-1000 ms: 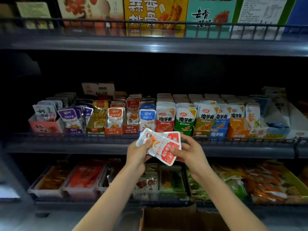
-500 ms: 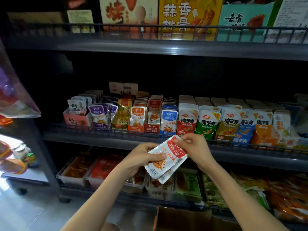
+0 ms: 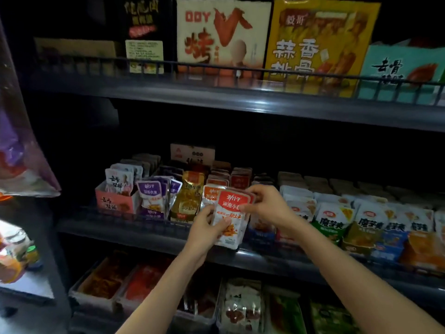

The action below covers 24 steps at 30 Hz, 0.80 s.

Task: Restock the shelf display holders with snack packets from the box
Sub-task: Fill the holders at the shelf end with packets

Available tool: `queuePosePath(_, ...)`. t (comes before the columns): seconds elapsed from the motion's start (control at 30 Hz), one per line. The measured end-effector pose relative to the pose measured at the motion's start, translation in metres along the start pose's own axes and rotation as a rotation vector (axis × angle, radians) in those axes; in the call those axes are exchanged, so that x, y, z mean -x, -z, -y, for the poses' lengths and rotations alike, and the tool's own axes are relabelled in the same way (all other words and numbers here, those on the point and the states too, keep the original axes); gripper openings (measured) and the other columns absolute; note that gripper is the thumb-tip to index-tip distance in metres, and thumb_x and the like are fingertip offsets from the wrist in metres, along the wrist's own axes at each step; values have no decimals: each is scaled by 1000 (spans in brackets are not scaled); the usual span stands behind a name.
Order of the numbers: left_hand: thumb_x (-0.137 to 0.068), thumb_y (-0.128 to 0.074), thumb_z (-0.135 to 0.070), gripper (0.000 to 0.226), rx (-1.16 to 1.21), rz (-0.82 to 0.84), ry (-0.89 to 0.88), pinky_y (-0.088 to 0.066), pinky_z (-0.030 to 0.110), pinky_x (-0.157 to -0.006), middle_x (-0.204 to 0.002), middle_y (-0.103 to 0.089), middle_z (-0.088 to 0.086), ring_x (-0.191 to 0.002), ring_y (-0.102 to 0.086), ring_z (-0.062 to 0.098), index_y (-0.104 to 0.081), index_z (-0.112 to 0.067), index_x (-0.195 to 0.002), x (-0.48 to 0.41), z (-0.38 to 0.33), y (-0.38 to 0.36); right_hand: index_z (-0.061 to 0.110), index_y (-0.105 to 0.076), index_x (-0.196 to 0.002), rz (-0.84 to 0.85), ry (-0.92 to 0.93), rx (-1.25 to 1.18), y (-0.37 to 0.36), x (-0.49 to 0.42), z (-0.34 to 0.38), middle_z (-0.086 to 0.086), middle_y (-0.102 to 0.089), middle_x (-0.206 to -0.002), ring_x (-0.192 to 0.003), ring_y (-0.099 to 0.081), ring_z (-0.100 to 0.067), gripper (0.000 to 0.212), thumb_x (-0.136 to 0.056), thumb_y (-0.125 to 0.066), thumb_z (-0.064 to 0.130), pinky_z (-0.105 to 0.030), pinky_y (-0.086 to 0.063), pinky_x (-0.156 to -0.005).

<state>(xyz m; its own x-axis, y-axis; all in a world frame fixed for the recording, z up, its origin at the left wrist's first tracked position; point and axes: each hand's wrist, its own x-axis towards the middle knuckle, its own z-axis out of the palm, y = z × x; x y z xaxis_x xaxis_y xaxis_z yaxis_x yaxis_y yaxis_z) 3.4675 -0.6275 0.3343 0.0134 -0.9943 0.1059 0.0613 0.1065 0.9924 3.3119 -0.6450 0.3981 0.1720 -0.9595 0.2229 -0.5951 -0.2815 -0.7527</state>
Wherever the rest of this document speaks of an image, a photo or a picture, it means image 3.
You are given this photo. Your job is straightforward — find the person's right hand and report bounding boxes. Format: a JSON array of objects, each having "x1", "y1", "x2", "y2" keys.
[{"x1": 240, "y1": 184, "x2": 305, "y2": 234}]

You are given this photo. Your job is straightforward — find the person's left hand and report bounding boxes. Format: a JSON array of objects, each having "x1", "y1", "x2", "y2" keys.
[{"x1": 182, "y1": 205, "x2": 234, "y2": 265}]

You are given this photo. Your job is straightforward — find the handful of white red-top packets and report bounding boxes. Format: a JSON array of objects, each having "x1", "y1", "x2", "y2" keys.
[{"x1": 212, "y1": 187, "x2": 254, "y2": 251}]

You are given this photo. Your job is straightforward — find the pink white display carton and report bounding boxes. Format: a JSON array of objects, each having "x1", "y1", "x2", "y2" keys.
[{"x1": 95, "y1": 153, "x2": 162, "y2": 214}]

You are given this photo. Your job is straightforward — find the grey metal store shelf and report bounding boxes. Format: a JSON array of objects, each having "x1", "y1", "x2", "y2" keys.
[{"x1": 21, "y1": 55, "x2": 445, "y2": 334}]

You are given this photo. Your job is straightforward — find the person's right forearm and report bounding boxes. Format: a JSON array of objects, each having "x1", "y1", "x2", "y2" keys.
[{"x1": 286, "y1": 215, "x2": 445, "y2": 334}]

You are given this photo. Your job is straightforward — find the person's left forearm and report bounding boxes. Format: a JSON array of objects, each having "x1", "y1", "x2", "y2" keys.
[{"x1": 114, "y1": 254, "x2": 210, "y2": 334}]

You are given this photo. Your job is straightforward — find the row of snack display cartons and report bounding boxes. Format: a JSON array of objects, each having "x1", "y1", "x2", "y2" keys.
[{"x1": 135, "y1": 142, "x2": 445, "y2": 272}]

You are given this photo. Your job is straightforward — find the pile of red snack packets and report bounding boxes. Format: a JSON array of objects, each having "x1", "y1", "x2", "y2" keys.
[{"x1": 125, "y1": 264, "x2": 164, "y2": 303}]

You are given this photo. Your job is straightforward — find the clear plastic tray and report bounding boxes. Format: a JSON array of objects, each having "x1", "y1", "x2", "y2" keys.
[
  {"x1": 68, "y1": 254, "x2": 133, "y2": 312},
  {"x1": 216, "y1": 278, "x2": 267, "y2": 334},
  {"x1": 174, "y1": 282, "x2": 220, "y2": 328},
  {"x1": 114, "y1": 261, "x2": 168, "y2": 317}
]

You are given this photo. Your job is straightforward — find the green orange display carton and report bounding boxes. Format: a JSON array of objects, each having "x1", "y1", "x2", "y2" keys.
[{"x1": 266, "y1": 287, "x2": 308, "y2": 334}]

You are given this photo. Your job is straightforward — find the dark orange snack packs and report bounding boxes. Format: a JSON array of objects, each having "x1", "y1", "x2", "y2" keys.
[{"x1": 80, "y1": 257, "x2": 129, "y2": 300}]

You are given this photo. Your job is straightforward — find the orange yellow printed carton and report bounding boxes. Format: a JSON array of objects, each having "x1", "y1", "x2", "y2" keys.
[{"x1": 263, "y1": 0, "x2": 382, "y2": 98}]

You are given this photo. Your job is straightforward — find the small green yellow bottle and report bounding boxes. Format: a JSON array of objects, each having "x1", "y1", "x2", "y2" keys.
[{"x1": 25, "y1": 245, "x2": 41, "y2": 270}]

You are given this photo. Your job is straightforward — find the small white bottle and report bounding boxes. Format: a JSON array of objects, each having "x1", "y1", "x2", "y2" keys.
[{"x1": 10, "y1": 229, "x2": 32, "y2": 260}]

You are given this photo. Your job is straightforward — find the black low display rack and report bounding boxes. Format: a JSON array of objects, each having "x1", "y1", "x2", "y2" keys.
[{"x1": 0, "y1": 275, "x2": 57, "y2": 317}]

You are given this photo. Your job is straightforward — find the green printed carton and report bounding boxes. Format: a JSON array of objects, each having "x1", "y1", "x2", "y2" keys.
[{"x1": 358, "y1": 44, "x2": 445, "y2": 105}]

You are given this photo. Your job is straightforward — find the purple clear hanging snack bag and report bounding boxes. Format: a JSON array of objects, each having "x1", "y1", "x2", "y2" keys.
[{"x1": 0, "y1": 17, "x2": 62, "y2": 199}]

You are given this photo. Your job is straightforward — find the yellow label dark carton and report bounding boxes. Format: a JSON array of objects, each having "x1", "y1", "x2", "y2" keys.
[{"x1": 104, "y1": 0, "x2": 175, "y2": 75}]

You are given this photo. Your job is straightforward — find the plain brown carton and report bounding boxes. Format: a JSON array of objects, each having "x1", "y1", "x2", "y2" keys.
[{"x1": 35, "y1": 38, "x2": 119, "y2": 75}]

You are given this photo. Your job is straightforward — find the hanging string of colourful packs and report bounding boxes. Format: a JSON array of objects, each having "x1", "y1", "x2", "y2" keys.
[{"x1": 0, "y1": 233, "x2": 29, "y2": 284}]

